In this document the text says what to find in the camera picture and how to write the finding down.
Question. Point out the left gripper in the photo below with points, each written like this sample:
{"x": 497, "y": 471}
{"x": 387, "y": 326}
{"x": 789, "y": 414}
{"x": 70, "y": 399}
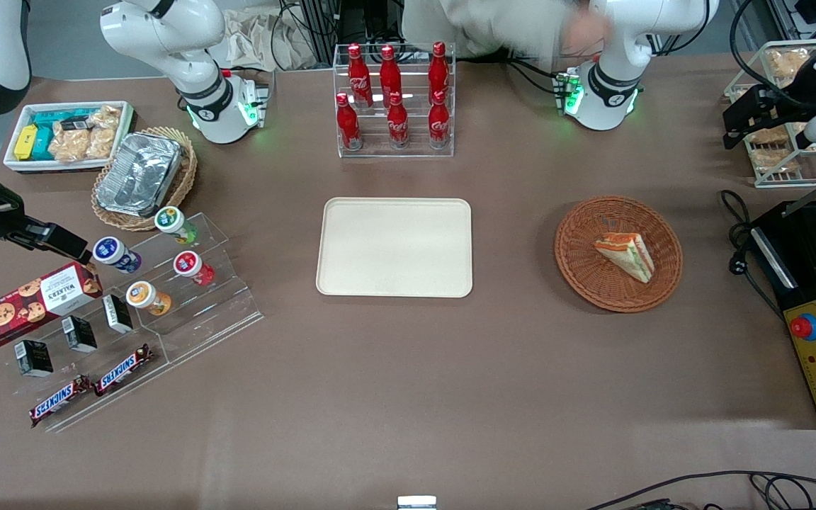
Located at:
{"x": 775, "y": 108}

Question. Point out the triangular sandwich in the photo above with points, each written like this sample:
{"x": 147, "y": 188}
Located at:
{"x": 627, "y": 255}

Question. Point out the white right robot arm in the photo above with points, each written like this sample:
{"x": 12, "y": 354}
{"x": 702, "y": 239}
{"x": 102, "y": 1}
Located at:
{"x": 210, "y": 99}

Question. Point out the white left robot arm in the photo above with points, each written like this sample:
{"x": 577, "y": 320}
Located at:
{"x": 613, "y": 92}

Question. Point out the aluminium foil tray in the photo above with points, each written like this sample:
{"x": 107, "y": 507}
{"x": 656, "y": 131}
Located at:
{"x": 139, "y": 173}

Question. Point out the light oval wicker basket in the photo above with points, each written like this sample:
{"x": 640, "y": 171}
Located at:
{"x": 185, "y": 180}

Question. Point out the brown round wicker basket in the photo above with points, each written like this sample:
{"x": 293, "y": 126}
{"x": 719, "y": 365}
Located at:
{"x": 585, "y": 262}

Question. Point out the cream plastic tray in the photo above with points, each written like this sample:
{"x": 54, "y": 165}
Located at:
{"x": 394, "y": 248}

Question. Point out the person's hand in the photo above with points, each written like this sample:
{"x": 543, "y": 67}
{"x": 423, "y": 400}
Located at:
{"x": 588, "y": 34}

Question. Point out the blue lid yogurt cup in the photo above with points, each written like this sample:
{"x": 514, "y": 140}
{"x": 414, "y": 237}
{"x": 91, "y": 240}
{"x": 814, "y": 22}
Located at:
{"x": 112, "y": 251}

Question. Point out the red tartan cookie box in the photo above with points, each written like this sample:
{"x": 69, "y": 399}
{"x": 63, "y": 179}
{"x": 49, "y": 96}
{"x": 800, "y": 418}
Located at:
{"x": 25, "y": 304}

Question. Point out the small black carton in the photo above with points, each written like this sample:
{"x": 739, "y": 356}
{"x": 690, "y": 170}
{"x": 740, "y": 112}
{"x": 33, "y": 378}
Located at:
{"x": 79, "y": 334}
{"x": 34, "y": 358}
{"x": 117, "y": 314}

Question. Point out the orange lid yogurt cup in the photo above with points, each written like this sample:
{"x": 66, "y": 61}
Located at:
{"x": 142, "y": 295}

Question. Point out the white plastic snack bin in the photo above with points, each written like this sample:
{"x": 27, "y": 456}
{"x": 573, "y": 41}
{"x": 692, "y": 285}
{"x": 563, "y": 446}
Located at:
{"x": 15, "y": 164}

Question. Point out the clear bag of cookies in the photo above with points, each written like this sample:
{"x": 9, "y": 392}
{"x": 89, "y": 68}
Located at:
{"x": 105, "y": 117}
{"x": 69, "y": 145}
{"x": 100, "y": 143}

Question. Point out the teal snack box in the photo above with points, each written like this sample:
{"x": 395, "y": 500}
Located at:
{"x": 54, "y": 117}
{"x": 43, "y": 145}

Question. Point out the green lid yogurt cup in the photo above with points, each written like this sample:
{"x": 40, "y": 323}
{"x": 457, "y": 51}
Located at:
{"x": 171, "y": 221}

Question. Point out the yellow snack box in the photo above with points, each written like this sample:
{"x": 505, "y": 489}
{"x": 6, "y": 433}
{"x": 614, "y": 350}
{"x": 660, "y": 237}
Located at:
{"x": 25, "y": 142}

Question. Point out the red lid yogurt cup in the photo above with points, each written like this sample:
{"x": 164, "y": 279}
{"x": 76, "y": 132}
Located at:
{"x": 188, "y": 264}

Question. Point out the snickers chocolate bar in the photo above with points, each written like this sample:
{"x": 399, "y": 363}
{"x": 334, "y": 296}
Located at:
{"x": 123, "y": 370}
{"x": 59, "y": 401}

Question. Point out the clear acrylic stepped display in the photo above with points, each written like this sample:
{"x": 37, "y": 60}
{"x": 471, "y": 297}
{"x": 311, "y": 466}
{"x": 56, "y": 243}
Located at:
{"x": 217, "y": 312}

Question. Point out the black machine with yellow panel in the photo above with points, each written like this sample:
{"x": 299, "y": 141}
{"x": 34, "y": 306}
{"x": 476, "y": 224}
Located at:
{"x": 812, "y": 283}

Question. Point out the crumpled paper bag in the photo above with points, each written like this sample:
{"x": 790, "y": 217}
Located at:
{"x": 252, "y": 42}

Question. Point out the person in beige top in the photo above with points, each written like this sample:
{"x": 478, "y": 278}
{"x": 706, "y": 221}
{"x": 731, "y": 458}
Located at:
{"x": 465, "y": 25}

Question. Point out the red cola bottle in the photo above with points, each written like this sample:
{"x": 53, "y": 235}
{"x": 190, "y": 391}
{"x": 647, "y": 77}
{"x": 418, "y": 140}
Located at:
{"x": 348, "y": 127}
{"x": 439, "y": 126}
{"x": 398, "y": 127}
{"x": 438, "y": 71}
{"x": 390, "y": 74}
{"x": 359, "y": 78}

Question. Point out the clear acrylic bottle rack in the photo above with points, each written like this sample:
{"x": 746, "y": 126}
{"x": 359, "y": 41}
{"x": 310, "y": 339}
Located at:
{"x": 418, "y": 145}

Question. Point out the small white block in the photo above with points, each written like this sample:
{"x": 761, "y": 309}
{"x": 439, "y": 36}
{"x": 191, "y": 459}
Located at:
{"x": 416, "y": 503}

